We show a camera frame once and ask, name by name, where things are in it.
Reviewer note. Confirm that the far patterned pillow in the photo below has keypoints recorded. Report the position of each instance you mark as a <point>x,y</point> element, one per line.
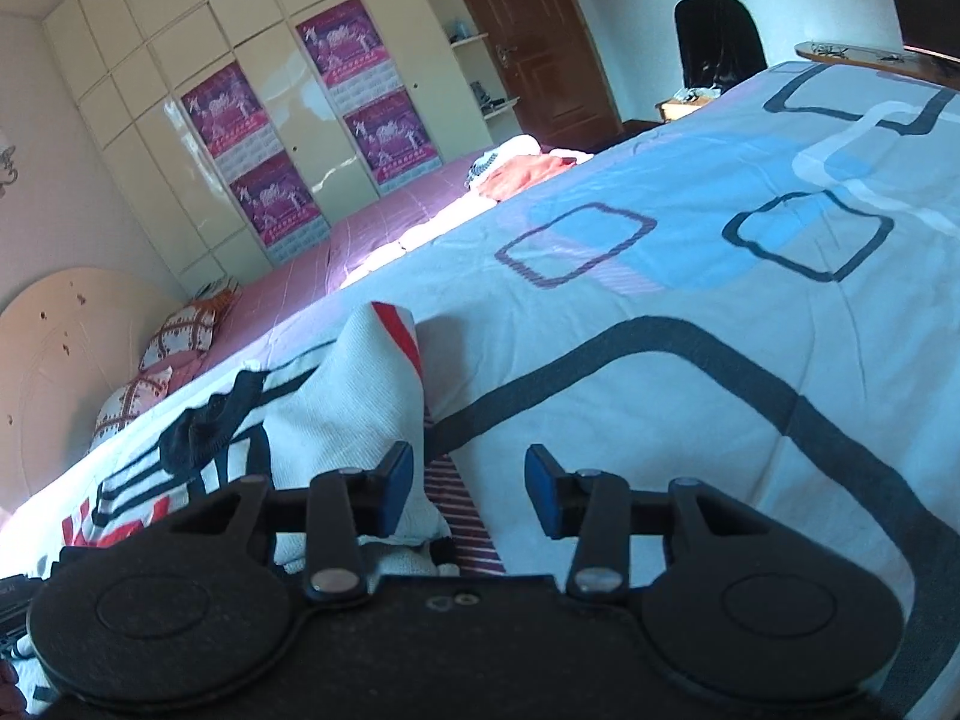
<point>183,337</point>

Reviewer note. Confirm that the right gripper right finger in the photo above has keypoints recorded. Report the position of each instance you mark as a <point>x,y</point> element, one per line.
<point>593,508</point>

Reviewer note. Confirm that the upper right pink poster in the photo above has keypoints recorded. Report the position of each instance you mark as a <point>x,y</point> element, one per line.
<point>343,42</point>

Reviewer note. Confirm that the wooden board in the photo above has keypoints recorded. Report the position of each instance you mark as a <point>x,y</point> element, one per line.
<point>917,64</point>

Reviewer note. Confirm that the black chair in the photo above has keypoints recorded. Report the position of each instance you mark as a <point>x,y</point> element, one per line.
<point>719,43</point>

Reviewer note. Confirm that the cream glossy wardrobe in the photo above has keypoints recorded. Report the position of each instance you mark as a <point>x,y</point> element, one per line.
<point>128,62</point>

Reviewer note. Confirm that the small wooden table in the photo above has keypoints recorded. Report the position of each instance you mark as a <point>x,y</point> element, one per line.
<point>686,101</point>

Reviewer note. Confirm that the lower right pink poster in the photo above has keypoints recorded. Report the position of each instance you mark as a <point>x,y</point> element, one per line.
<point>393,140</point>

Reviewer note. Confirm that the patterned pillow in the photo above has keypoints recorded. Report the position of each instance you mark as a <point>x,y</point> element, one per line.
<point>183,337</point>
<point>129,402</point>

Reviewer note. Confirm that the pink poster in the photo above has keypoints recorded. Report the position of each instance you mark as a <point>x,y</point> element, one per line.
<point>282,211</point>
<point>224,110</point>
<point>343,42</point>
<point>393,140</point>

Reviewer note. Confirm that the upper left pink poster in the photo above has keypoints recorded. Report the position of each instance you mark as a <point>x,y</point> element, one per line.
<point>224,110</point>

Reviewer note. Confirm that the pink bed sheet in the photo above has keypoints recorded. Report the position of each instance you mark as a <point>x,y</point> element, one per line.
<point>384,231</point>

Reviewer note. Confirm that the pile of clothes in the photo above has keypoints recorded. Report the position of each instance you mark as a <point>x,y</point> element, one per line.
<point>518,164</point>

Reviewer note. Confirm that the brown wooden door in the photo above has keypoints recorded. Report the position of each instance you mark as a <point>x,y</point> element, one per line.
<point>547,62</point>

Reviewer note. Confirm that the white blue patterned quilt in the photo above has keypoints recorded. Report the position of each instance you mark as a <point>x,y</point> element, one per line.
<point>750,316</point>

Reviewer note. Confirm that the lower left pink poster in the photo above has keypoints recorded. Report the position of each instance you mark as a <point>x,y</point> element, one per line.
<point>282,211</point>

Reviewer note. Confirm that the near patterned pillow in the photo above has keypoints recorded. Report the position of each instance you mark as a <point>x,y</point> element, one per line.
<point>129,402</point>

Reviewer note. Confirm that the cream round headboard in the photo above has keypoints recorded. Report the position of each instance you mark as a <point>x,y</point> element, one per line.
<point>68,341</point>

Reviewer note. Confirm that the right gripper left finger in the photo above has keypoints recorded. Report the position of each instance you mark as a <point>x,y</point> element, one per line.
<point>344,505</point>

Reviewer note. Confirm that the striped knit sweater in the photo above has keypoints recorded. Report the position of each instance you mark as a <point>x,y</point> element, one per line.
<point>339,405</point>

